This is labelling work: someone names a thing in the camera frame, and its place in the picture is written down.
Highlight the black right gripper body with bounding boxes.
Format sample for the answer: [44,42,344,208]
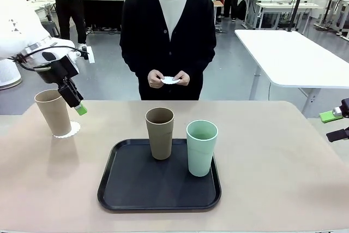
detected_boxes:
[339,98,349,119]

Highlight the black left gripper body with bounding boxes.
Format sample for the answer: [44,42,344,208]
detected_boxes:
[35,63,68,84]

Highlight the brown tall cup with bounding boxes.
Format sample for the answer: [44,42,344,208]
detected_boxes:
[145,107,175,160]
[34,89,72,137]

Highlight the white scalloped paper coaster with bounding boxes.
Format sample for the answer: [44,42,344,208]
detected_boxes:
[53,121,81,139]
[160,75,183,86]

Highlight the person's right forearm black sleeve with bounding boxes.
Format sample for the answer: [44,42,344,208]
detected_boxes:
[119,44,153,81]

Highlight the white flat plate on arm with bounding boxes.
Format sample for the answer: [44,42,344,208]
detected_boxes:
[81,46,96,64]

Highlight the person's left forearm black sleeve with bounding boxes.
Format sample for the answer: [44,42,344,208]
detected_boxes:
[185,50,217,81]

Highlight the person's right hand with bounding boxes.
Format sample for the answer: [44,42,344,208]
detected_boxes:
[148,69,165,89]

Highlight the person's left hand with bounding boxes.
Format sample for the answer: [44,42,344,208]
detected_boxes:
[172,71,191,86]

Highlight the grey plastic stool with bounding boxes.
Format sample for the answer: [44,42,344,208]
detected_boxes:
[40,21,60,38]

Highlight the large white table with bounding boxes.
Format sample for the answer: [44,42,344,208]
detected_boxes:
[234,29,349,119]

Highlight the bystander in grey sweater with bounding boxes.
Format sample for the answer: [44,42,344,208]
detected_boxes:
[50,0,88,51]

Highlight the white desk with clutter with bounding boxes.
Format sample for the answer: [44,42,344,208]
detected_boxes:
[28,0,57,22]

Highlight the beige table mat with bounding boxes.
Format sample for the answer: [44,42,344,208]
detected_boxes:
[0,100,349,232]

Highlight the black draped table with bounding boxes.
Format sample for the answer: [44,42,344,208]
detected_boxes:
[80,0,133,33]

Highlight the person in black cardigan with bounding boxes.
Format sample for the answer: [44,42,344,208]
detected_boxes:
[119,0,218,101]

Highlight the white desk with equipment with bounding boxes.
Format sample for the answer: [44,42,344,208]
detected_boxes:
[313,0,349,37]

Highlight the white background desks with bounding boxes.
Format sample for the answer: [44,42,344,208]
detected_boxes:
[243,0,324,31]

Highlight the black plastic tray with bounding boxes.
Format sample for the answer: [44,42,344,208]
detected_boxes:
[97,138,222,213]

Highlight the mint green tall cup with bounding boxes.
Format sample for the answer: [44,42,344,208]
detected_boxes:
[186,120,219,177]

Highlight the black backpack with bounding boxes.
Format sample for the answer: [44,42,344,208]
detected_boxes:
[236,0,248,21]

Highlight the small brown side table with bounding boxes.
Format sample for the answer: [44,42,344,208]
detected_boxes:
[213,0,225,31]

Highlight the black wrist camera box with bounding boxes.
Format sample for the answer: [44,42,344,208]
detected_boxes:
[53,55,80,79]

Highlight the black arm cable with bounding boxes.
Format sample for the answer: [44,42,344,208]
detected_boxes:
[10,47,89,71]

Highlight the white cylindrical pedestal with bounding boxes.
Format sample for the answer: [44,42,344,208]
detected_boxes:
[0,57,22,91]

